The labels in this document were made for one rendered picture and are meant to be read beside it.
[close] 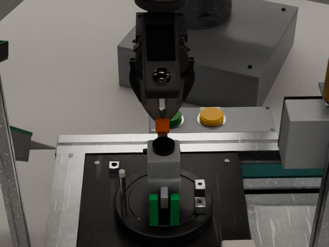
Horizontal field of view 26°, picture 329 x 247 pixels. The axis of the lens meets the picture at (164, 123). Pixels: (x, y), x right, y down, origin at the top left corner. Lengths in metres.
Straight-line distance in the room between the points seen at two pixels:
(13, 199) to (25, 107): 0.48
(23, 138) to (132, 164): 0.17
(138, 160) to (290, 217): 0.25
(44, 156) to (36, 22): 0.46
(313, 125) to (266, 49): 0.63
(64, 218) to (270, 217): 0.31
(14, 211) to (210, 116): 0.38
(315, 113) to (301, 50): 0.81
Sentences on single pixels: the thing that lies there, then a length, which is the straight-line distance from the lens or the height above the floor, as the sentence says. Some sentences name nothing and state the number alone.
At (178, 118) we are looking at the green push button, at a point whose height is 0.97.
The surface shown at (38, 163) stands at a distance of 1.28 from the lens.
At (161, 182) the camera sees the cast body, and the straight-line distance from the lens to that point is 0.95.
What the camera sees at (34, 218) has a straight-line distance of 1.18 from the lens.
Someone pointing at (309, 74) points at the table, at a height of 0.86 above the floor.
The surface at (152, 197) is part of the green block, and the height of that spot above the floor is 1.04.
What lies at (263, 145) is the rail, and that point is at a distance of 1.15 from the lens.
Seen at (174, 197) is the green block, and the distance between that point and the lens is 0.95.
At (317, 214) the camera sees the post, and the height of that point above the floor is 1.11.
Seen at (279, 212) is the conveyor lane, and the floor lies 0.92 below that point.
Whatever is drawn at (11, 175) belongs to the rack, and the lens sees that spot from 0.93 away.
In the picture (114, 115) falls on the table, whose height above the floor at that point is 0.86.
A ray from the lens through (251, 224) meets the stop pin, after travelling 1.05.
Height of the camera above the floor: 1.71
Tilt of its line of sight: 39 degrees down
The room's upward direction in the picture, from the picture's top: straight up
